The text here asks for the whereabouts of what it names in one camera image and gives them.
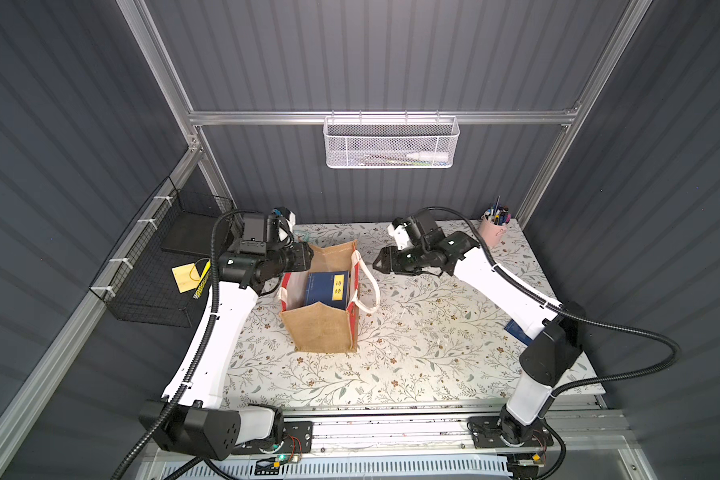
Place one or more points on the pink pen cup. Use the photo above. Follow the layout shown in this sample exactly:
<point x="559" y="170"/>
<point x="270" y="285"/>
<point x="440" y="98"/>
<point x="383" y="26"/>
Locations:
<point x="494" y="223"/>

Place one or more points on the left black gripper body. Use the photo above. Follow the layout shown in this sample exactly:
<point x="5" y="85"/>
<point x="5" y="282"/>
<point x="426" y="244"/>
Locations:
<point x="303" y="256"/>

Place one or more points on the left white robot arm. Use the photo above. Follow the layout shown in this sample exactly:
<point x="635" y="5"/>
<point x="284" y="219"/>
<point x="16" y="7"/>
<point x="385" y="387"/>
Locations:
<point x="189" y="418"/>

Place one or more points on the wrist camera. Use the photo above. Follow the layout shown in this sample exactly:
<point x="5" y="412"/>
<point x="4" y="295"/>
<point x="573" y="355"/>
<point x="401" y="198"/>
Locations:
<point x="404" y="232"/>
<point x="285" y="221"/>

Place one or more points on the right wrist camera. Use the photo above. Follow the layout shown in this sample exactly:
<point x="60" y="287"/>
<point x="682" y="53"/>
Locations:
<point x="404" y="232"/>

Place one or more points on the blue book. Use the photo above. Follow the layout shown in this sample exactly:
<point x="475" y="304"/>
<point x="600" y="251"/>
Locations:
<point x="513" y="329"/>
<point x="328" y="288"/>

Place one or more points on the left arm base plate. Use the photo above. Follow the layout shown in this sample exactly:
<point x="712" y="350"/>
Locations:
<point x="292" y="437"/>

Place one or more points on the white marker in basket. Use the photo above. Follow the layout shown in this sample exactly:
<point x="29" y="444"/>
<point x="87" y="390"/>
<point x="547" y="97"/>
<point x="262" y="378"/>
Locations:
<point x="429" y="157"/>

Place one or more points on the black tray in side basket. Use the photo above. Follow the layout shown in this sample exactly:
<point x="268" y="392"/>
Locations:
<point x="192" y="234"/>

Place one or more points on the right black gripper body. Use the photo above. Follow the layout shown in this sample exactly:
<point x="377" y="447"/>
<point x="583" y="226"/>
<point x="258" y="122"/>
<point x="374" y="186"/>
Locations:
<point x="393" y="259"/>

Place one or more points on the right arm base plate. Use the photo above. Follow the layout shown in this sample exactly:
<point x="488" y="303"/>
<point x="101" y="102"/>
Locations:
<point x="495" y="432"/>

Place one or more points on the yellow pen in basket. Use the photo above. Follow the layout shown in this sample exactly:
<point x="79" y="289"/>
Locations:
<point x="203" y="279"/>

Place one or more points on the black wire side basket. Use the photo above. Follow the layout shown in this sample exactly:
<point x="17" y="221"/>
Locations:
<point x="136" y="284"/>

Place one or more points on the white wire wall basket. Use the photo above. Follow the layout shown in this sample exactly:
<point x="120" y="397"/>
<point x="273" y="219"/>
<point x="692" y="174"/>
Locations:
<point x="381" y="141"/>

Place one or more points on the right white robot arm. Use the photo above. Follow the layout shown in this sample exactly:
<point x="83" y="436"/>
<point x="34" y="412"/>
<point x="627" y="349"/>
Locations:
<point x="422" y="247"/>

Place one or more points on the jute canvas bag red trim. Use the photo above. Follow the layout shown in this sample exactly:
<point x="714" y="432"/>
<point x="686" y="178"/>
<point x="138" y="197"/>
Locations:
<point x="321" y="329"/>

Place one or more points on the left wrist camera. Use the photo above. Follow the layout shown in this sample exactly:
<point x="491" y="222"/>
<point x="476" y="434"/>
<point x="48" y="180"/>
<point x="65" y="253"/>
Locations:
<point x="285" y="221"/>

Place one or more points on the yellow sticky note pad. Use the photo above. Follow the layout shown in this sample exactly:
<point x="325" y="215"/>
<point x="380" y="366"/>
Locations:
<point x="187" y="277"/>

